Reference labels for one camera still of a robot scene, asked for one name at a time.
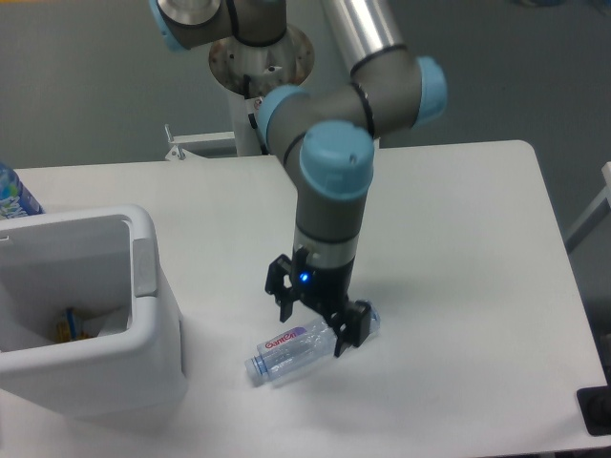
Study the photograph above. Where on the blue labelled bottle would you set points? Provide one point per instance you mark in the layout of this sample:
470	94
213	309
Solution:
16	199

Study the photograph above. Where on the yellow blue trash in bin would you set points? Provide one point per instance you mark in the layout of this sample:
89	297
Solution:
69	327

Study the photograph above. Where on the white plastic trash can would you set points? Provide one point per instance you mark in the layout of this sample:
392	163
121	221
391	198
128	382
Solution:
104	263

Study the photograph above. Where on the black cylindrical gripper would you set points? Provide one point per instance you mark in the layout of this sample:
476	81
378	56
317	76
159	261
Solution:
323	290

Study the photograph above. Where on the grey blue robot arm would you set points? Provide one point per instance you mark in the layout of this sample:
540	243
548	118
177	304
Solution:
388	89

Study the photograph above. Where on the white metal base frame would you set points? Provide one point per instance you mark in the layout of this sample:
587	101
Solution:
226	144

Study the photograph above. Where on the clear crushed plastic bottle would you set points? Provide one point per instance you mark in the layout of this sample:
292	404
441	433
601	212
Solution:
291	351

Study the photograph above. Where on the black clamp at table corner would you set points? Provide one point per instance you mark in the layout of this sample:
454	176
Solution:
594	403

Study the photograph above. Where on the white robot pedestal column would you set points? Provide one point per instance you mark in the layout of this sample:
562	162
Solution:
248	74

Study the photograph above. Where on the white table leg right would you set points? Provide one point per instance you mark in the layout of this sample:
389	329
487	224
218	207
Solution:
594	213

